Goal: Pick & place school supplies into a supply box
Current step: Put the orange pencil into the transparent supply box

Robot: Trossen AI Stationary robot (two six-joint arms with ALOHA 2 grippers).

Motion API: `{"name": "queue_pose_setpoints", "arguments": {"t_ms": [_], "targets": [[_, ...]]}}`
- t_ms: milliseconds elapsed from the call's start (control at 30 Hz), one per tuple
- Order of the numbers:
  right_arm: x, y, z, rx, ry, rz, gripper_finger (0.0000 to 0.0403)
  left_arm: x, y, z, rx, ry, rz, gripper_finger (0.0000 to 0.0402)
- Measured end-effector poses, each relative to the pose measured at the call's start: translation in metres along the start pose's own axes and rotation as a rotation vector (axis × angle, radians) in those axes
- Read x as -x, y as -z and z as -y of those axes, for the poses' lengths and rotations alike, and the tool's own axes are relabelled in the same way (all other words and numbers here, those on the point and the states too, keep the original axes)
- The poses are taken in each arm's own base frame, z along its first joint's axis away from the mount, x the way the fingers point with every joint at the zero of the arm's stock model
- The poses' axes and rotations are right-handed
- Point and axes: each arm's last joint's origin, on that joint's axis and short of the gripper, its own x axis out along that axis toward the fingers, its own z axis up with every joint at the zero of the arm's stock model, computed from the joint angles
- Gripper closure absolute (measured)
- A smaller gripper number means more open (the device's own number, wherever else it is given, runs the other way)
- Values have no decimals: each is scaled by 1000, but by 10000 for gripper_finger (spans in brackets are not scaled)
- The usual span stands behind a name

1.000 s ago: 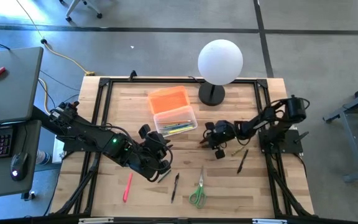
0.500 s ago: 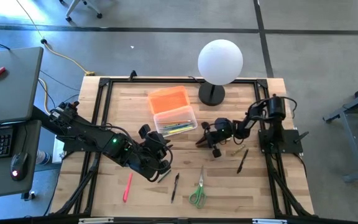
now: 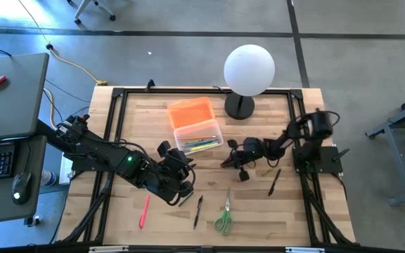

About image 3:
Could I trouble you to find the black aluminium table frame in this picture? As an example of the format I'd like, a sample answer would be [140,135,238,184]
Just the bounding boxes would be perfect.
[58,86,356,247]

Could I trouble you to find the white globe lamp black base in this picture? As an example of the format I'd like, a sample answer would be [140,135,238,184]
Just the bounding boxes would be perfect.
[223,44,276,120]

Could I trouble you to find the dark grey desk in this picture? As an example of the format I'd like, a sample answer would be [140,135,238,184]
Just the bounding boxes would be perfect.
[0,135,48,226]

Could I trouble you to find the black floor cable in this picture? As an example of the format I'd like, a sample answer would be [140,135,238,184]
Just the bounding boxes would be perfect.
[44,79,91,105]

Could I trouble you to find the black computer mouse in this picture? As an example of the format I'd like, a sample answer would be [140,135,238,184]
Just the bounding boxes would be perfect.
[11,171,33,205]

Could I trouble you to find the yellow extension cable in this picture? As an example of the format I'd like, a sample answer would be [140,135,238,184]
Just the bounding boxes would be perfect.
[16,0,109,87]

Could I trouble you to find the pink highlighter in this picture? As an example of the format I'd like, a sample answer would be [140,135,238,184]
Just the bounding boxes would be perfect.
[139,195,151,229]

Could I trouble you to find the office chair base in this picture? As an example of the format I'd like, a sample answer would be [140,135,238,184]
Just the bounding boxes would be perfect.
[67,0,117,26]

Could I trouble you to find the clear supply box orange lid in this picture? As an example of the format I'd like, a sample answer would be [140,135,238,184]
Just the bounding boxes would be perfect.
[166,96,224,156]

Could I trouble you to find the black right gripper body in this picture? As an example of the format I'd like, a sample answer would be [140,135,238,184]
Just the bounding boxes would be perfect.
[239,137,267,162]

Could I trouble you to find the grey square desk foot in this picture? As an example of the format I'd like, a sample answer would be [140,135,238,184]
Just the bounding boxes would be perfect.
[23,214,41,226]

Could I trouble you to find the black pen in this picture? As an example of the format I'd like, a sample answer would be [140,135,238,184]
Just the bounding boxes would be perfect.
[193,195,204,231]
[268,168,282,197]

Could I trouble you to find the green handled scissors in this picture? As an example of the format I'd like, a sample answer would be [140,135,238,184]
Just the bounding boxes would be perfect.
[213,188,234,236]

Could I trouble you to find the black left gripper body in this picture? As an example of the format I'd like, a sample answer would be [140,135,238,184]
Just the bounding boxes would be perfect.
[146,154,183,203]

